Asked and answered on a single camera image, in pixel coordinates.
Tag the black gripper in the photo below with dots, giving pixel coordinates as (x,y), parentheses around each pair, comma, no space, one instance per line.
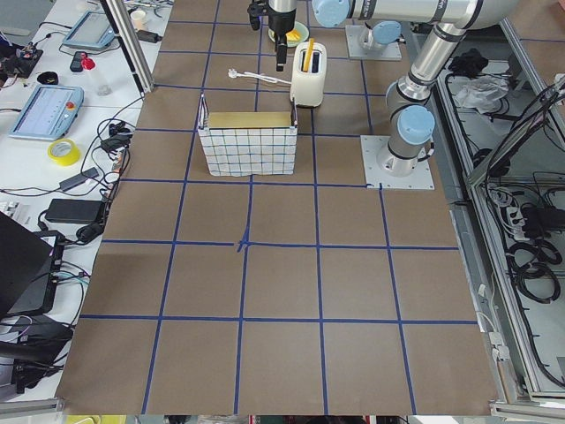
(282,24)

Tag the white two-slot toaster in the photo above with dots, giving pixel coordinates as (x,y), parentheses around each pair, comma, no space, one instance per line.
(306,89)

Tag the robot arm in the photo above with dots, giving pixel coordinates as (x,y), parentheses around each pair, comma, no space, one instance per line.
(411,123)
(327,13)

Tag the toast slice in toaster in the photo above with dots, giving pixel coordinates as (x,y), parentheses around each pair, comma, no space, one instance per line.
(308,56)

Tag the golden triangular pastry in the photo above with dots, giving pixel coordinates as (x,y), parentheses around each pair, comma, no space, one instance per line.
(293,36)

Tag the pale green round plate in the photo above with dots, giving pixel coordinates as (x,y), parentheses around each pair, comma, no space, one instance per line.
(303,31)

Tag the black power adapter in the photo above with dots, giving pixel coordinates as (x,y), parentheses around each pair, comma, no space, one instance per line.
(147,36)

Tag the white paper cup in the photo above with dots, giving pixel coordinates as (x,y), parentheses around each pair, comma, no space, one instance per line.
(139,20)

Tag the white bottle red cap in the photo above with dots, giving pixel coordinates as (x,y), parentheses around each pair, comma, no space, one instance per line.
(93,72)

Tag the blue teach pendant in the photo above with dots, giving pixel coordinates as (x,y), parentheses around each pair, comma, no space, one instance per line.
(92,31)
(49,113)

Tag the black remote handset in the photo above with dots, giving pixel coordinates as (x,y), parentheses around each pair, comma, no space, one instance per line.
(76,63)

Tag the yellow tape roll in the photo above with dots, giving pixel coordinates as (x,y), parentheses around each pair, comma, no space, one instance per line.
(63,152)

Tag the wire basket with wooden shelf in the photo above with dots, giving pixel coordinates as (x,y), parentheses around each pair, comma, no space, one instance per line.
(241,144)

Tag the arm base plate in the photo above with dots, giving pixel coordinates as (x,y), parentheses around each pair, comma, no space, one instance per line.
(376,43)
(385,171)

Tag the aluminium frame post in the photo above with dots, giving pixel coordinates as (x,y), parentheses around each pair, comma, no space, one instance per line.
(124,31)

